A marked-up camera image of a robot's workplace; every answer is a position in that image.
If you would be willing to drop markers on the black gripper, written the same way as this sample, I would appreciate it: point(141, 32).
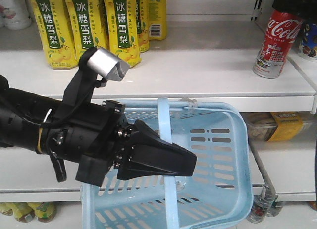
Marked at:
point(90, 138)

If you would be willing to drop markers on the light blue plastic basket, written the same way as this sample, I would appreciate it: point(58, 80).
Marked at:
point(217, 196)

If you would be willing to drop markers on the red coca-cola aluminium bottle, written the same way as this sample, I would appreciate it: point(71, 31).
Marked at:
point(281, 32)

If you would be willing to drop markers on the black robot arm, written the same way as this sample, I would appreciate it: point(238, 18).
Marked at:
point(23, 114)

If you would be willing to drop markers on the clear water bottle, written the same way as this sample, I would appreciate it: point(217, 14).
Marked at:
point(259, 209)

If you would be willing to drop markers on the boxed biscuits yellow label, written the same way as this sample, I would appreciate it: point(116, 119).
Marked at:
point(277, 126)

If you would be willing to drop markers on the yellow pear drink bottle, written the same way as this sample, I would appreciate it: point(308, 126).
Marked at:
point(55, 30)
point(122, 30)
point(88, 22)

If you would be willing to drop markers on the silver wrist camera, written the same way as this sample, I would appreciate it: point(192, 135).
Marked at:
point(108, 65)

